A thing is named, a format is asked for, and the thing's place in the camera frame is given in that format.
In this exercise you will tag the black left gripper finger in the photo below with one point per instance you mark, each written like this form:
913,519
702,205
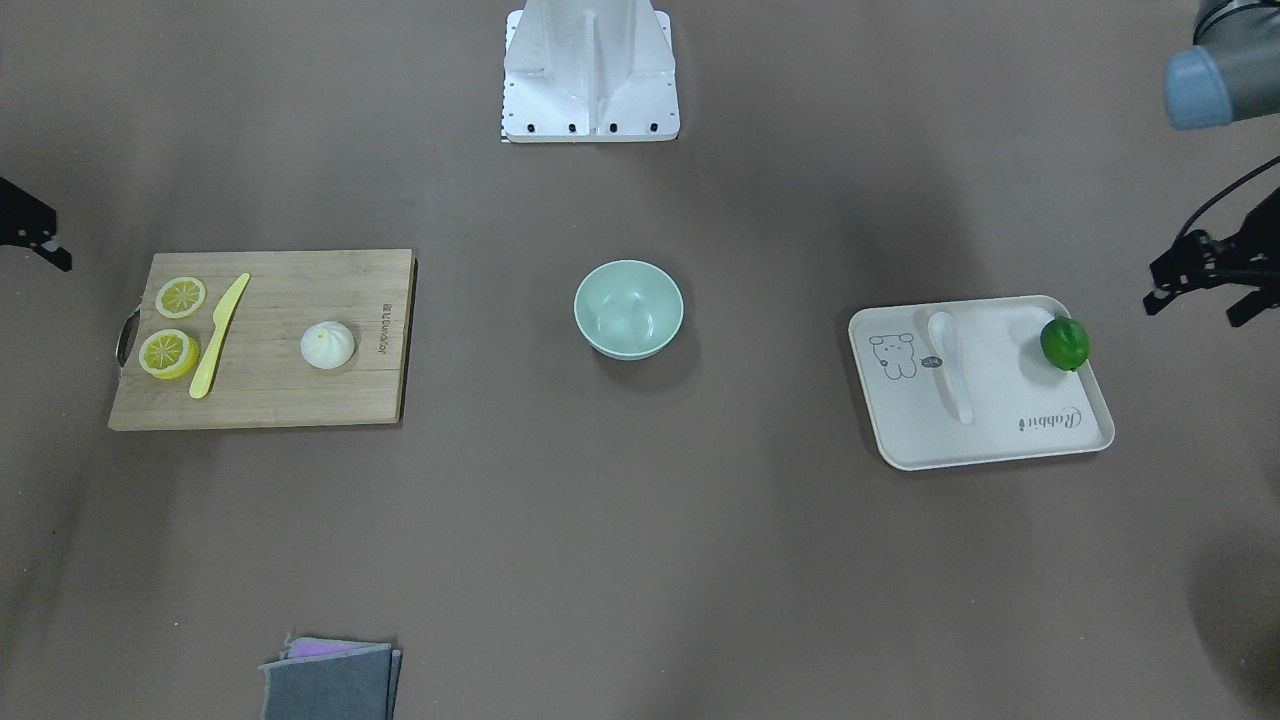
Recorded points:
1252,305
1194,259

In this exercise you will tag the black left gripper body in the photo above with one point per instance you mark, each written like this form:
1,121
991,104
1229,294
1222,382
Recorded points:
1212,262

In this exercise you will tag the white steamed bun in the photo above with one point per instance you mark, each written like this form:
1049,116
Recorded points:
327,345

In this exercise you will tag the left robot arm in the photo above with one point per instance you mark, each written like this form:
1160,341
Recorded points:
1230,72

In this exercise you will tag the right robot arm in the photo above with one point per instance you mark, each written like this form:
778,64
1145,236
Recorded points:
30,224

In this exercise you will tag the mint green bowl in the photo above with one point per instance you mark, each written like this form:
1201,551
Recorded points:
628,309

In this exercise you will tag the green lime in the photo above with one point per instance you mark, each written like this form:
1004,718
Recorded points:
1065,343

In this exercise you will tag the cream rabbit tray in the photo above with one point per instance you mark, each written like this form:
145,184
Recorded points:
1024,406

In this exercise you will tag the bamboo cutting board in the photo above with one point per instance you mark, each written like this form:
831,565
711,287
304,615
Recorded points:
262,380

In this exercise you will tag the yellow plastic knife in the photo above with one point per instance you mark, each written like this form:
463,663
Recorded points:
222,316

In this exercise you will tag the grey folded cloth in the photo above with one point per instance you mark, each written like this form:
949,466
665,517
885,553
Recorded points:
321,678

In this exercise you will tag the upper lemon slice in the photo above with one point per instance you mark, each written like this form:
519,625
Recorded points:
180,297

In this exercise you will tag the lemon slice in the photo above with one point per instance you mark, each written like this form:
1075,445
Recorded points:
168,354
180,297

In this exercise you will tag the lower lemon slice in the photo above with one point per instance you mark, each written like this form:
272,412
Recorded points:
168,354

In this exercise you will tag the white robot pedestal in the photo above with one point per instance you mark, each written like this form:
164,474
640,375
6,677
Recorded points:
589,72

